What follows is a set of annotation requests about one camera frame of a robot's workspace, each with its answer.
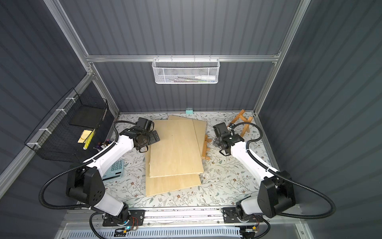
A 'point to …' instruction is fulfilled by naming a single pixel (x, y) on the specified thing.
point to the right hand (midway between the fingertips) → (224, 142)
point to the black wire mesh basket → (71, 132)
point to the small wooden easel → (205, 148)
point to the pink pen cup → (101, 145)
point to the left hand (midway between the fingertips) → (153, 140)
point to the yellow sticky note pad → (84, 136)
